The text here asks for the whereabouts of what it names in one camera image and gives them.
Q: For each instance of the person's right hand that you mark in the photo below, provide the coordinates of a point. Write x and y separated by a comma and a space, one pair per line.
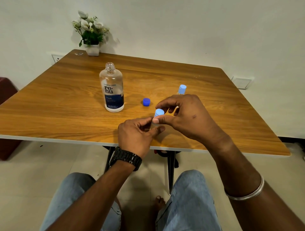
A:
197, 121

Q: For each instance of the clear large bottle blue label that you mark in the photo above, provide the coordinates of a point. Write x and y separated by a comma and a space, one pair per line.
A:
112, 88

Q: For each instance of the person's right forearm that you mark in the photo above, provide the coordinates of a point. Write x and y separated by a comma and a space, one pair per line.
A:
257, 202

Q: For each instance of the small crumpled wrapper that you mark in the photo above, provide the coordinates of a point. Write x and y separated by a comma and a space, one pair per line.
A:
78, 54

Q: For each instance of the white flowers in white pot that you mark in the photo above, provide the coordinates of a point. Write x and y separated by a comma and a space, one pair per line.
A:
91, 35

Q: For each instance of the person's left forearm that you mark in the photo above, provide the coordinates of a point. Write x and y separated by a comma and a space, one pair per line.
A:
95, 197

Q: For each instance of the dark blue bottle cap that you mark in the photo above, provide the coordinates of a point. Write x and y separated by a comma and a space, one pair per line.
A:
146, 102

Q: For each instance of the person's left hand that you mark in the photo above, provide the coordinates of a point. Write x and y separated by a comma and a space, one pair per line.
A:
133, 140

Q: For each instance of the black wristwatch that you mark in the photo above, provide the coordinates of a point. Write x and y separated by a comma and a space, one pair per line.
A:
126, 157

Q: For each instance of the white power socket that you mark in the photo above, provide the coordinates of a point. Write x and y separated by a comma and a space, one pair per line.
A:
56, 58

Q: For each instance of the person's leg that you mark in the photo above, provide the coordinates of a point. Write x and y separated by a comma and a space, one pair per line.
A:
69, 195
190, 202

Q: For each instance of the person's right foot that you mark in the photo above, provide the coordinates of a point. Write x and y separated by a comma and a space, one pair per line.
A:
159, 202

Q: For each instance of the clear small bottle red label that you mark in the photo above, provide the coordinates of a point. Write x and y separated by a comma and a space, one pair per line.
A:
179, 93

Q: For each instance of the clear plain small bottle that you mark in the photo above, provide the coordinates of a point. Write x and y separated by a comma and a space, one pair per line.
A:
152, 125

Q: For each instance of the person's left leg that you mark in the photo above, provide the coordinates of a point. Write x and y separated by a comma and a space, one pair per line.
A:
69, 195

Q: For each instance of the red plastic clip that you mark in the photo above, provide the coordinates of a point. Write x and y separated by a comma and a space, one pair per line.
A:
158, 152

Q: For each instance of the maroon cabinet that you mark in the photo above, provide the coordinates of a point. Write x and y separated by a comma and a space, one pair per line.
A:
7, 90

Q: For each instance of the black metal table frame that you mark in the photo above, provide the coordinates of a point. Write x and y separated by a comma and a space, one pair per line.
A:
171, 173

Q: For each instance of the white wall switch plate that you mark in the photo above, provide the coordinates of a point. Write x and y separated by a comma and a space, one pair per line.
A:
242, 82

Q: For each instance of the silver bangle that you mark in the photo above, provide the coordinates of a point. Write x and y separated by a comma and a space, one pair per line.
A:
250, 195

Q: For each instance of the person's right leg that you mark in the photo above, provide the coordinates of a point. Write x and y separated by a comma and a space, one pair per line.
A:
190, 202

